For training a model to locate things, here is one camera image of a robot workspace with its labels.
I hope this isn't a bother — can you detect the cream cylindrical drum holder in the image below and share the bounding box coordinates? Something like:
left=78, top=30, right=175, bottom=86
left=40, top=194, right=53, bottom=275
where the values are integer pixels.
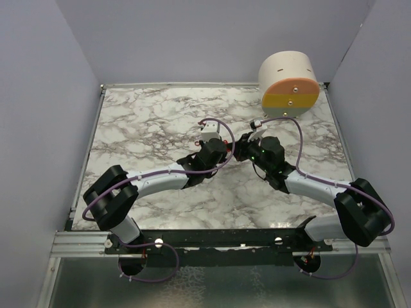
left=258, top=51, right=320, bottom=118

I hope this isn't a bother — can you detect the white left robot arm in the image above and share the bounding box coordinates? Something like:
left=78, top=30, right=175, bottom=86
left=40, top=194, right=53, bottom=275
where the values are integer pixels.
left=83, top=138, right=227, bottom=253

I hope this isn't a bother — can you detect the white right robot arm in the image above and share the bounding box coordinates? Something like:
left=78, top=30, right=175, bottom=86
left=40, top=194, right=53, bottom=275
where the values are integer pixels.
left=232, top=133, right=391, bottom=251

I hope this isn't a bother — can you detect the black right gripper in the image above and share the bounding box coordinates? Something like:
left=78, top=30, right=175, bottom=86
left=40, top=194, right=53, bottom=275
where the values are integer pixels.
left=227, top=132, right=271, bottom=174

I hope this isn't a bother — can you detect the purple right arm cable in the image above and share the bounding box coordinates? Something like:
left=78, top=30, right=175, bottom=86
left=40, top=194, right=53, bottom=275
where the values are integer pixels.
left=256, top=117, right=394, bottom=279

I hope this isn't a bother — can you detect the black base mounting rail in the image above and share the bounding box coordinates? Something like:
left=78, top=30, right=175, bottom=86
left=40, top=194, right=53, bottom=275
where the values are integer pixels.
left=105, top=227, right=332, bottom=268

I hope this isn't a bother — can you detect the aluminium frame rail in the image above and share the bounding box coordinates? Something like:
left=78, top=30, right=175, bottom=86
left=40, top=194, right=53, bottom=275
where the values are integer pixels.
left=50, top=231, right=109, bottom=258

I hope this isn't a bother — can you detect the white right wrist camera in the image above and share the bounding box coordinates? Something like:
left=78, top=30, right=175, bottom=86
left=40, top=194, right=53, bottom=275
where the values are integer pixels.
left=248, top=119, right=268, bottom=142

